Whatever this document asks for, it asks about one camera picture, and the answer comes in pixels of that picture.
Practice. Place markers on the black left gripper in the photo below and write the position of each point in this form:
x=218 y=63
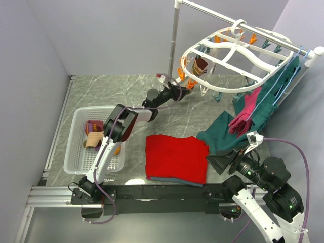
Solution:
x=177 y=92

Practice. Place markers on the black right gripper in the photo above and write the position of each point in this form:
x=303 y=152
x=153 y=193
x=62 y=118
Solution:
x=218 y=162

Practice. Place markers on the beige striped sock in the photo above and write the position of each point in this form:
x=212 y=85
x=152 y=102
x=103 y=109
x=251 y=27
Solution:
x=199 y=68
x=93 y=139

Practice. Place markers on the white round clip hanger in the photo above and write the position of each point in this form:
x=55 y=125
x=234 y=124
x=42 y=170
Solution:
x=237 y=60

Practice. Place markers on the maroon purple striped sock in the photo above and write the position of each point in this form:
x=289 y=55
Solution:
x=117 y=151
x=93 y=126

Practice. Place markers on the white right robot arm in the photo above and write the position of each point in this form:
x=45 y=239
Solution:
x=262 y=191

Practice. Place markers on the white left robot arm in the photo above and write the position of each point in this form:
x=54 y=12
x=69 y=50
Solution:
x=118 y=128

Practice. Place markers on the teal green garment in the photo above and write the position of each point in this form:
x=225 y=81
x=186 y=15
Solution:
x=217 y=136

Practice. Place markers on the pink magenta garment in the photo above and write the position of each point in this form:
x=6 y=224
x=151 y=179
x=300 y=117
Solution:
x=243 y=122

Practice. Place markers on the red folded cloth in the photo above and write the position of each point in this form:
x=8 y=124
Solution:
x=173 y=158

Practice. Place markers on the white clothes rack stand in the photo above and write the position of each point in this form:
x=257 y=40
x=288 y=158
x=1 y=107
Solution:
x=219 y=48

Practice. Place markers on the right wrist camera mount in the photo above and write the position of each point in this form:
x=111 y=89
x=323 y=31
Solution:
x=255 y=139

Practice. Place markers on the blue wire hanger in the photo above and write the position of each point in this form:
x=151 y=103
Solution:
x=276 y=85

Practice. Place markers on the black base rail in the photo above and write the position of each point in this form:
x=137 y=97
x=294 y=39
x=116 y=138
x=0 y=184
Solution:
x=130 y=199

